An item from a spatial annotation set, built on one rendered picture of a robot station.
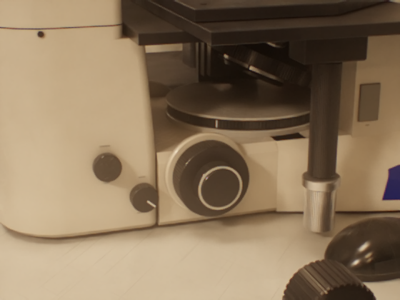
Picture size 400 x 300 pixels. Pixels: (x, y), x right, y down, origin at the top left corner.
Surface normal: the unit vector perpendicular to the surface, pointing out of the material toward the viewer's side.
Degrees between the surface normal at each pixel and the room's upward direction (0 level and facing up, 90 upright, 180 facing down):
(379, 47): 90
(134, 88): 90
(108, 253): 0
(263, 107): 0
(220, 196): 90
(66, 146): 90
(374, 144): 48
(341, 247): 44
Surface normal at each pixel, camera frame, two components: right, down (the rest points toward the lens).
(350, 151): 0.21, -0.40
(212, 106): 0.00, -0.95
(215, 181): 0.30, 0.30
